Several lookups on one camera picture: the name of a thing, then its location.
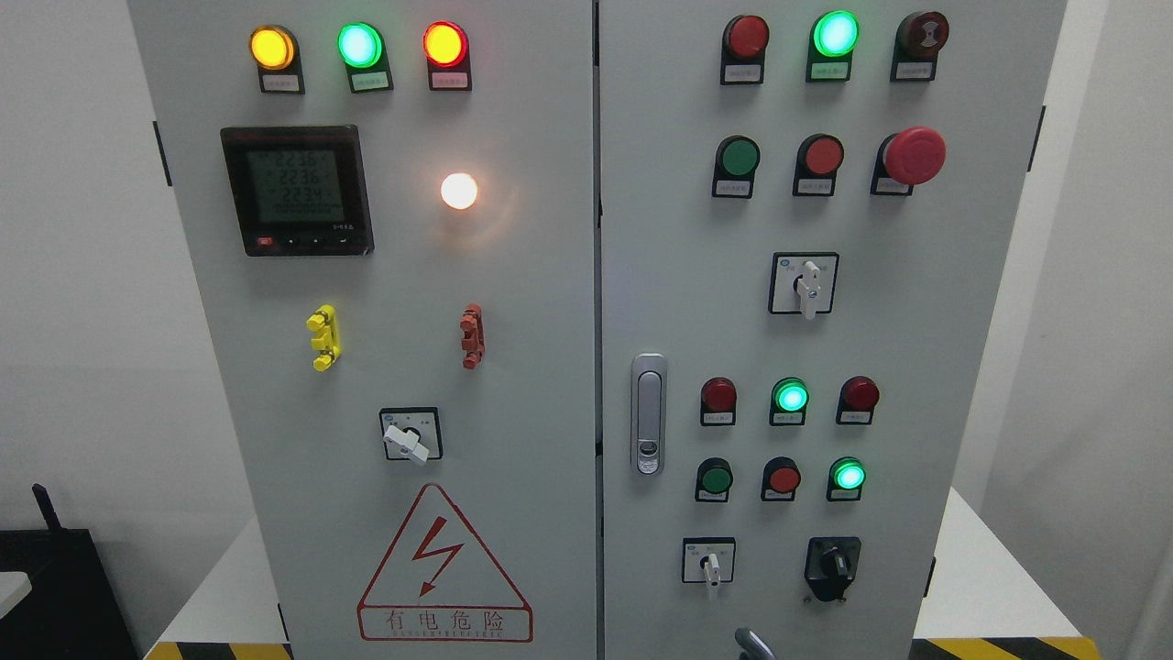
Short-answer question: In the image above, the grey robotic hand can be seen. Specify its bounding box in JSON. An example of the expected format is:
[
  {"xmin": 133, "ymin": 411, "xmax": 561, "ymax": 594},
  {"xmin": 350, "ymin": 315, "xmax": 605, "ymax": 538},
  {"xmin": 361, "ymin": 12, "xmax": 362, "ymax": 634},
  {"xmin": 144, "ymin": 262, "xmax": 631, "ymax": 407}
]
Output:
[{"xmin": 734, "ymin": 627, "xmax": 778, "ymax": 660}]

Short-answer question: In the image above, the silver swing door handle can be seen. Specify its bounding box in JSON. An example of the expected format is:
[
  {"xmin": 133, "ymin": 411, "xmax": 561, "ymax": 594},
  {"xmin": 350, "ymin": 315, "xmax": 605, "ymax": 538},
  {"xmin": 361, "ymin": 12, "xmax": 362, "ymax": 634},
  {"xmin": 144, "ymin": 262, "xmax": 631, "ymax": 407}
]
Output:
[{"xmin": 630, "ymin": 354, "xmax": 667, "ymax": 476}]

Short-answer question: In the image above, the right grey cabinet door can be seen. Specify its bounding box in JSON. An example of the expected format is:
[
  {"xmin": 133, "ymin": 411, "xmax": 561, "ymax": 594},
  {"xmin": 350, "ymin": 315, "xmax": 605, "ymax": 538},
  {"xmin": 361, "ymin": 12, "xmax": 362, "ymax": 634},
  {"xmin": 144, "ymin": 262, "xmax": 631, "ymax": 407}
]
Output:
[{"xmin": 601, "ymin": 1, "xmax": 1067, "ymax": 659}]

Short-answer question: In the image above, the grey cabinet door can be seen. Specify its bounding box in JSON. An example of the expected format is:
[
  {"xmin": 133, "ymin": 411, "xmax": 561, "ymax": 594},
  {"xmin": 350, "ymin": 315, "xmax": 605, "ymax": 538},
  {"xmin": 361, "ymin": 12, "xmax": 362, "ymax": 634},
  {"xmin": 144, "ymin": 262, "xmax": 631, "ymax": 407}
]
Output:
[
  {"xmin": 601, "ymin": 1, "xmax": 1067, "ymax": 659},
  {"xmin": 128, "ymin": 1, "xmax": 597, "ymax": 659}
]

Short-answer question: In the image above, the left grey cabinet door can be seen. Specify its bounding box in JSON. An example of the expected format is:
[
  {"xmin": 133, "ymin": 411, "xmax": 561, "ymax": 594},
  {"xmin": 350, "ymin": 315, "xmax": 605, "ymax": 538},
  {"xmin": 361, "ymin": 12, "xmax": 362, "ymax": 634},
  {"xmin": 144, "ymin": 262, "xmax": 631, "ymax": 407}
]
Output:
[{"xmin": 128, "ymin": 1, "xmax": 597, "ymax": 659}]

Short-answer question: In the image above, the red push button lower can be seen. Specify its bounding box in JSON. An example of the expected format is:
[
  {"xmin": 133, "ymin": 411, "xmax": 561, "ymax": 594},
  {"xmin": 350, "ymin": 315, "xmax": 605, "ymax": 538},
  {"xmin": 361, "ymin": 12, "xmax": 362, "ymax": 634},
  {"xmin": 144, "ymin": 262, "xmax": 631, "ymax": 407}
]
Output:
[{"xmin": 760, "ymin": 456, "xmax": 804, "ymax": 502}]

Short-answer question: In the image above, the red push button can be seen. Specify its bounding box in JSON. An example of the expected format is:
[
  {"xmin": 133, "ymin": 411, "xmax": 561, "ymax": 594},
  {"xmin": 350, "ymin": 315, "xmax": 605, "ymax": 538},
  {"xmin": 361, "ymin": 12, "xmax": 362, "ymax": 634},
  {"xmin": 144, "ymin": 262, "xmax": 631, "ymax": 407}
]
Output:
[
  {"xmin": 760, "ymin": 456, "xmax": 804, "ymax": 502},
  {"xmin": 792, "ymin": 132, "xmax": 845, "ymax": 197}
]

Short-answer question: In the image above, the green lit push button lower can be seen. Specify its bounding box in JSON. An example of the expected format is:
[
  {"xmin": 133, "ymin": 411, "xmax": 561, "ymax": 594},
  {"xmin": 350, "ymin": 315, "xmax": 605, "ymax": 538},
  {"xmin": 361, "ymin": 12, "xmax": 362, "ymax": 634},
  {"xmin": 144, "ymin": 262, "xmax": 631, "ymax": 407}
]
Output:
[{"xmin": 826, "ymin": 456, "xmax": 867, "ymax": 502}]

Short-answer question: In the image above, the red indicator light middle left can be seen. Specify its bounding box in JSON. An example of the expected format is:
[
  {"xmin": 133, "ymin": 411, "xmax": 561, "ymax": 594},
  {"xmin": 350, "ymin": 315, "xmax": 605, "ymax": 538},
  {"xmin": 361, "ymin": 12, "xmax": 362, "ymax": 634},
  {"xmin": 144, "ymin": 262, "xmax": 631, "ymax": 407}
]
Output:
[{"xmin": 700, "ymin": 377, "xmax": 738, "ymax": 427}]

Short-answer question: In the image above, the green lit indicator middle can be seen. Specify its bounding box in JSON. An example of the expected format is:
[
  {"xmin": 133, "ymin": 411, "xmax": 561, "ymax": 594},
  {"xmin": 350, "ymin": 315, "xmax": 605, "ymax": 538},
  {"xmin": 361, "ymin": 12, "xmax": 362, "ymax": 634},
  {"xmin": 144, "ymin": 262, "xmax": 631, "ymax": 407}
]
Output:
[{"xmin": 768, "ymin": 377, "xmax": 809, "ymax": 426}]

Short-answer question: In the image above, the green lit indicator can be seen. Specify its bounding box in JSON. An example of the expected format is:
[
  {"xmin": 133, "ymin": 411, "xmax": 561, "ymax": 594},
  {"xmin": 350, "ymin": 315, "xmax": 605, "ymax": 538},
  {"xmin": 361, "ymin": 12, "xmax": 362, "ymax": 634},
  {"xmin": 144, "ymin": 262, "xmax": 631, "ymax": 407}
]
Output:
[
  {"xmin": 806, "ymin": 9, "xmax": 860, "ymax": 83},
  {"xmin": 768, "ymin": 377, "xmax": 809, "ymax": 426}
]

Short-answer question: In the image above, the red indicator light middle right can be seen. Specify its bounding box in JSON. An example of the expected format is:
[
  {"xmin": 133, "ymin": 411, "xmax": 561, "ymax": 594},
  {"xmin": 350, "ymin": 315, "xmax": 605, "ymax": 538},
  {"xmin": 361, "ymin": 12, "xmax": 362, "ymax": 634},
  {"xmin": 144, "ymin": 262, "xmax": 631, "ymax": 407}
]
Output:
[{"xmin": 835, "ymin": 376, "xmax": 881, "ymax": 426}]

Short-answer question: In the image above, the yellow black hazard tape right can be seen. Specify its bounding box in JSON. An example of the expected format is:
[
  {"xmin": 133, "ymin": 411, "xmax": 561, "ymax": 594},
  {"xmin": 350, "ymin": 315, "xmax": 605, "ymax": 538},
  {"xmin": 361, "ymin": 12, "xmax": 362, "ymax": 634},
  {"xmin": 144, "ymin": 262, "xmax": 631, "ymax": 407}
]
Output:
[{"xmin": 908, "ymin": 637, "xmax": 1101, "ymax": 660}]

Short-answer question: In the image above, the yellow black hazard tape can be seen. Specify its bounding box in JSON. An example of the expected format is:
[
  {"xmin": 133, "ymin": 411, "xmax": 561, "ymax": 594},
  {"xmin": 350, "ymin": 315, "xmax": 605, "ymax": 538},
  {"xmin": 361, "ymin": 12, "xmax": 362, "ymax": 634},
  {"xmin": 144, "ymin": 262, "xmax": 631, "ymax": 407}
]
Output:
[
  {"xmin": 908, "ymin": 637, "xmax": 1101, "ymax": 660},
  {"xmin": 145, "ymin": 642, "xmax": 293, "ymax": 660}
]

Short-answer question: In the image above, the red electric hazard warning sticker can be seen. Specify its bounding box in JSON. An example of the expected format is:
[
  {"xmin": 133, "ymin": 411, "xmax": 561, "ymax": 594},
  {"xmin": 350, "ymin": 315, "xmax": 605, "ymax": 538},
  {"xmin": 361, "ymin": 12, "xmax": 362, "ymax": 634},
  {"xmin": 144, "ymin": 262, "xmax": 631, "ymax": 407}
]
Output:
[{"xmin": 355, "ymin": 483, "xmax": 533, "ymax": 644}]

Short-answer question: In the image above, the red terminal connector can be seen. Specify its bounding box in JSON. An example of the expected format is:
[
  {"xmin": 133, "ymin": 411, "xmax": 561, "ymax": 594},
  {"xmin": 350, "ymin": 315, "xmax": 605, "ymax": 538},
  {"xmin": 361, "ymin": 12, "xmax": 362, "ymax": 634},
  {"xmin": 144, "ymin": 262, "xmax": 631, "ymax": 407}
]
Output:
[{"xmin": 457, "ymin": 302, "xmax": 486, "ymax": 370}]

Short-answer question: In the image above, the green push button upper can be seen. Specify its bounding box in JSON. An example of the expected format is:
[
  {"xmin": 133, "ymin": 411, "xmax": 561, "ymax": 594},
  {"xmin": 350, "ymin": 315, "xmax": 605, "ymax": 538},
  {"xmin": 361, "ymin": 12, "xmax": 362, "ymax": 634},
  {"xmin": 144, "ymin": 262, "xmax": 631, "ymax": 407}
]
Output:
[{"xmin": 711, "ymin": 135, "xmax": 760, "ymax": 199}]

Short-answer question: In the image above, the red push button upper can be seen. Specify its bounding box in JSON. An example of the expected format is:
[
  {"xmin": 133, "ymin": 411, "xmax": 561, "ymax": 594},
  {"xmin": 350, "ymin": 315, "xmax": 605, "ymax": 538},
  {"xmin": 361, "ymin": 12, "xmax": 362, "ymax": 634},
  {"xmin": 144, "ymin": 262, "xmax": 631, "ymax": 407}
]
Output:
[{"xmin": 792, "ymin": 132, "xmax": 845, "ymax": 197}]

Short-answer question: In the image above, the red emergency stop mushroom button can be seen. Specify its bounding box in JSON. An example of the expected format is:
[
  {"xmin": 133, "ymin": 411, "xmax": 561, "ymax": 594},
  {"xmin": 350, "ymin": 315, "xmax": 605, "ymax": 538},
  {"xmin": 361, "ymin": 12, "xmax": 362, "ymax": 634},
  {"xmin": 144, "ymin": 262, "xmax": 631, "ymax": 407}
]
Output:
[{"xmin": 869, "ymin": 125, "xmax": 948, "ymax": 196}]

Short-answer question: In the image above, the yellow terminal connector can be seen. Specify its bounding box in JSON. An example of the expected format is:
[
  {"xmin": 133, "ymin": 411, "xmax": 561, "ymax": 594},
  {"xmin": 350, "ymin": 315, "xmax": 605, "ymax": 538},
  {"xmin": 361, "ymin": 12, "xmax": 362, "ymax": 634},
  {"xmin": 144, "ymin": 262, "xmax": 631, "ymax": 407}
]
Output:
[{"xmin": 305, "ymin": 304, "xmax": 341, "ymax": 372}]

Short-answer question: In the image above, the white lit indicator lamp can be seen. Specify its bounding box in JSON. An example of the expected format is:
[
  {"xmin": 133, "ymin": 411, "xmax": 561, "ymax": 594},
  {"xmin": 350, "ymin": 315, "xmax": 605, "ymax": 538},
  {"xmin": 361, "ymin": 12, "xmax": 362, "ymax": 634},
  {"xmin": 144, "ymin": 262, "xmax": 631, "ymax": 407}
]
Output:
[{"xmin": 440, "ymin": 171, "xmax": 480, "ymax": 212}]

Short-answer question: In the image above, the yellow black hazard tape left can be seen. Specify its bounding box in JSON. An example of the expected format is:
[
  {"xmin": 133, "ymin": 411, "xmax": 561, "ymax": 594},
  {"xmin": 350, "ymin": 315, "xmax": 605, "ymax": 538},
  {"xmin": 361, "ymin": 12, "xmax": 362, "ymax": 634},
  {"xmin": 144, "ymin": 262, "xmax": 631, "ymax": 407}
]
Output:
[{"xmin": 145, "ymin": 642, "xmax": 293, "ymax": 660}]

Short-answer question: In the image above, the red indicator light top right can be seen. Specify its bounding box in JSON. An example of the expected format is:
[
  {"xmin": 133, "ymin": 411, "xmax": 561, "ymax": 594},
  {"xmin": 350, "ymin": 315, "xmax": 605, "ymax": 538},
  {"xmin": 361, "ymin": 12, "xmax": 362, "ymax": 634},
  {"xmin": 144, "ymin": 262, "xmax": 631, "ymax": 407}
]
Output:
[{"xmin": 720, "ymin": 14, "xmax": 769, "ymax": 86}]

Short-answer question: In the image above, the green lit indicator top right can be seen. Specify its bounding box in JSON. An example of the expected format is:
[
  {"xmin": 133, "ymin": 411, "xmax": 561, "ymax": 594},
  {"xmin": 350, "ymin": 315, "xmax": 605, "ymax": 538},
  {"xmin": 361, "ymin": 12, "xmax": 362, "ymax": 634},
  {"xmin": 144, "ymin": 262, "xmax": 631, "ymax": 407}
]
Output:
[{"xmin": 806, "ymin": 9, "xmax": 860, "ymax": 83}]

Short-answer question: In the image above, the dark red buzzer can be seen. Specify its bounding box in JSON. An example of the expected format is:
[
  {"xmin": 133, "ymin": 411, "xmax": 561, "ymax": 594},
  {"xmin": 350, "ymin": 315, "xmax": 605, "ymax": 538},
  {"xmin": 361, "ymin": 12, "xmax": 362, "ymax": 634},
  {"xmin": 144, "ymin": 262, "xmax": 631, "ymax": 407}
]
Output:
[{"xmin": 891, "ymin": 11, "xmax": 950, "ymax": 83}]

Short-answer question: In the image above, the black digital power meter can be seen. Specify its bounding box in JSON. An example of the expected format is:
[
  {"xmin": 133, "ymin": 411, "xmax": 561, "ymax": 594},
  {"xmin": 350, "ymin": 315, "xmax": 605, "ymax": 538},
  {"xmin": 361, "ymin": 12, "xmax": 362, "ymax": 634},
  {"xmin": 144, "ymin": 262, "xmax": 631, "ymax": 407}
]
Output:
[{"xmin": 219, "ymin": 125, "xmax": 377, "ymax": 258}]

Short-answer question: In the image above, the red lit indicator light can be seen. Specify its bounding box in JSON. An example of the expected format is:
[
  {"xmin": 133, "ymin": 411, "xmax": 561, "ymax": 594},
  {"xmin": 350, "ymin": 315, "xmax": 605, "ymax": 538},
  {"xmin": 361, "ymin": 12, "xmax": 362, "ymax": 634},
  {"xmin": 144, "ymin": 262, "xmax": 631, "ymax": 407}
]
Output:
[{"xmin": 422, "ymin": 20, "xmax": 472, "ymax": 91}]

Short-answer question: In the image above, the black box with antenna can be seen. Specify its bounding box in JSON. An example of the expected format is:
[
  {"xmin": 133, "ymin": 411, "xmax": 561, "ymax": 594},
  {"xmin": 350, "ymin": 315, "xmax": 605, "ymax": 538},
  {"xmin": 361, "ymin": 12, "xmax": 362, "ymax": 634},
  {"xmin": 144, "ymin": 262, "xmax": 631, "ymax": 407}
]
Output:
[{"xmin": 1, "ymin": 484, "xmax": 138, "ymax": 659}]

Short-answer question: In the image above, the green indicator light top left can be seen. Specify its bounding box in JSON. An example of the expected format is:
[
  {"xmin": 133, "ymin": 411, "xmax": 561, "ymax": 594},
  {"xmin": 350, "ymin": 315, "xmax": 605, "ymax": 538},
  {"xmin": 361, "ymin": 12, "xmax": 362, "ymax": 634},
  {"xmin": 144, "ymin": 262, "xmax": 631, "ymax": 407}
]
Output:
[{"xmin": 335, "ymin": 21, "xmax": 394, "ymax": 94}]

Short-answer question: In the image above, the yellow indicator light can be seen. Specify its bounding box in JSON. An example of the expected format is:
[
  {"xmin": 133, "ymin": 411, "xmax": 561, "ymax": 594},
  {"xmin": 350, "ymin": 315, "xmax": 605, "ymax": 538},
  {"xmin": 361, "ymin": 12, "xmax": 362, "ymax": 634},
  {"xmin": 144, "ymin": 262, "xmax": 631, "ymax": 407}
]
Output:
[{"xmin": 248, "ymin": 25, "xmax": 305, "ymax": 94}]

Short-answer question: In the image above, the white knob selector switch lower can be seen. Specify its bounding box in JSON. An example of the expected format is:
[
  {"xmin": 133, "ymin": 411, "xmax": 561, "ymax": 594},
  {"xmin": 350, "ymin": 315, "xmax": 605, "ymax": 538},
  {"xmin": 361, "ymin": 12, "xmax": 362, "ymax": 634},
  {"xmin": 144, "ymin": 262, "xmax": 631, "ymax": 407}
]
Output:
[{"xmin": 680, "ymin": 536, "xmax": 737, "ymax": 600}]

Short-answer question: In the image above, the white knob selector switch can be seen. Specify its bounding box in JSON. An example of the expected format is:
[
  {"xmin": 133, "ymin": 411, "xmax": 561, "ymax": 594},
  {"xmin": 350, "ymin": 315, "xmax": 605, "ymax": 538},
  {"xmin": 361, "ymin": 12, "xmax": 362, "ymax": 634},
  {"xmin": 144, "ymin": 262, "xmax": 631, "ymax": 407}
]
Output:
[
  {"xmin": 378, "ymin": 408, "xmax": 445, "ymax": 467},
  {"xmin": 680, "ymin": 536, "xmax": 737, "ymax": 600},
  {"xmin": 767, "ymin": 252, "xmax": 839, "ymax": 319}
]

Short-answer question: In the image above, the black rotary switch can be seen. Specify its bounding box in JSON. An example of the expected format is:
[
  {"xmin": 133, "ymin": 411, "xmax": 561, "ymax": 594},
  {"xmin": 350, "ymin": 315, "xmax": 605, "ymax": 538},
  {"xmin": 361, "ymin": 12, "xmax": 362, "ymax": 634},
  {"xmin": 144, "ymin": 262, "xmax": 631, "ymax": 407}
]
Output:
[{"xmin": 804, "ymin": 536, "xmax": 862, "ymax": 603}]

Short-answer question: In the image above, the white knob selector switch upper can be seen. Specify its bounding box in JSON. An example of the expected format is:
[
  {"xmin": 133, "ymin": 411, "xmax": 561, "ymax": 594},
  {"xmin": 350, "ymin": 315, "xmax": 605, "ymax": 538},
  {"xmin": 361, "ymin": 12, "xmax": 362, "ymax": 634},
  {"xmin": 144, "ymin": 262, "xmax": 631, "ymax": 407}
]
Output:
[{"xmin": 767, "ymin": 252, "xmax": 839, "ymax": 319}]

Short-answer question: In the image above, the white knob selector switch left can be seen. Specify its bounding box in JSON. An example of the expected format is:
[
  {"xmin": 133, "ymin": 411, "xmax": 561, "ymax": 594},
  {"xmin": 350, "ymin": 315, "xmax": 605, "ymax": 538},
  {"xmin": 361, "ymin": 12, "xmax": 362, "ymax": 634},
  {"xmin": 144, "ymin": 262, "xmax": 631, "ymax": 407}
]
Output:
[{"xmin": 378, "ymin": 408, "xmax": 445, "ymax": 467}]

